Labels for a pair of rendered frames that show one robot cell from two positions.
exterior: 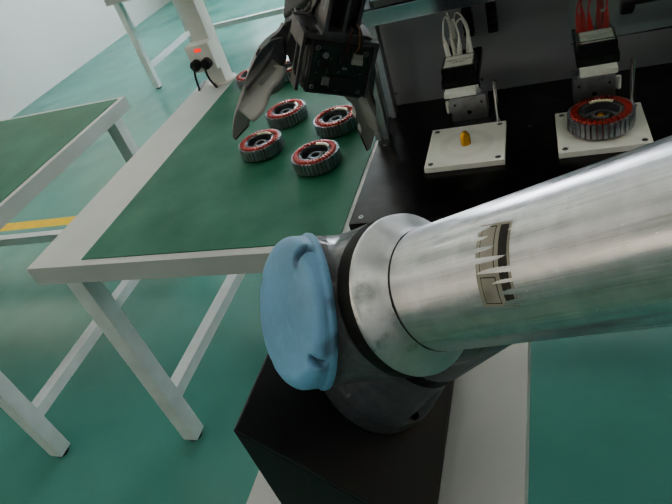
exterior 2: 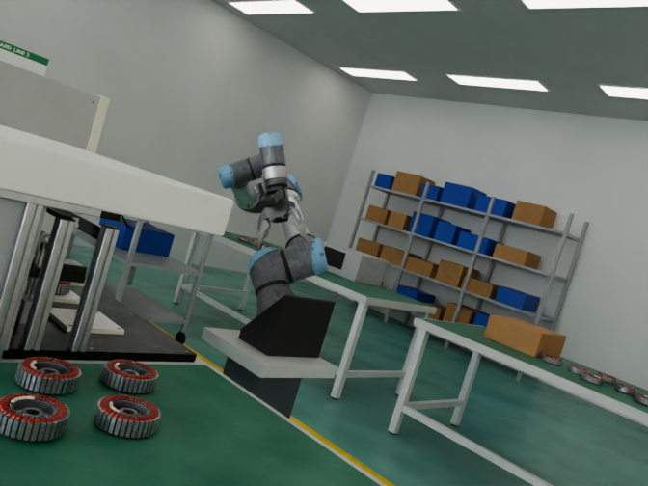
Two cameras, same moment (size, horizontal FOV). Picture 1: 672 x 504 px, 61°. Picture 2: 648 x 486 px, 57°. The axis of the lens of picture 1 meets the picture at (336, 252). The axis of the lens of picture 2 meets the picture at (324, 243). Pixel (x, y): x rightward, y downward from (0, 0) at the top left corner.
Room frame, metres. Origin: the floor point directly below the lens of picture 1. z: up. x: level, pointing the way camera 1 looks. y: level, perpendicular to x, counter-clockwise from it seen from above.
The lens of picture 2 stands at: (2.26, 0.62, 1.22)
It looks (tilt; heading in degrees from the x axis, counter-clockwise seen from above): 3 degrees down; 197
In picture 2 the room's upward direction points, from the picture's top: 17 degrees clockwise
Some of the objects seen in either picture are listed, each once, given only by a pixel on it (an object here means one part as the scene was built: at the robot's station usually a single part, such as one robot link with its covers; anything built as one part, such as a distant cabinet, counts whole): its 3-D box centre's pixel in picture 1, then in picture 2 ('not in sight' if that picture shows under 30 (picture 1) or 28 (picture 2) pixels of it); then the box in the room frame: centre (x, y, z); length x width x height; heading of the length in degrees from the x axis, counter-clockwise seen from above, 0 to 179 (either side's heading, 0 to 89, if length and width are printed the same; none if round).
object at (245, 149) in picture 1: (261, 145); (127, 416); (1.33, 0.09, 0.77); 0.11 x 0.11 x 0.04
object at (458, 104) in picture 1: (469, 103); (27, 308); (1.11, -0.38, 0.80); 0.08 x 0.05 x 0.06; 64
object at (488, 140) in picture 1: (466, 146); (84, 320); (0.98, -0.31, 0.78); 0.15 x 0.15 x 0.01; 64
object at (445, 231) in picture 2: not in sight; (452, 234); (-5.90, -0.14, 1.41); 0.42 x 0.28 x 0.26; 156
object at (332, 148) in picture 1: (316, 157); (129, 376); (1.17, -0.03, 0.77); 0.11 x 0.11 x 0.04
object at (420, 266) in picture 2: not in sight; (426, 268); (-6.01, -0.34, 0.87); 0.42 x 0.40 x 0.18; 63
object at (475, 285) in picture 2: not in sight; (483, 288); (-5.62, 0.46, 0.86); 0.42 x 0.40 x 0.17; 63
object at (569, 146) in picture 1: (600, 129); (47, 291); (0.87, -0.53, 0.78); 0.15 x 0.15 x 0.01; 64
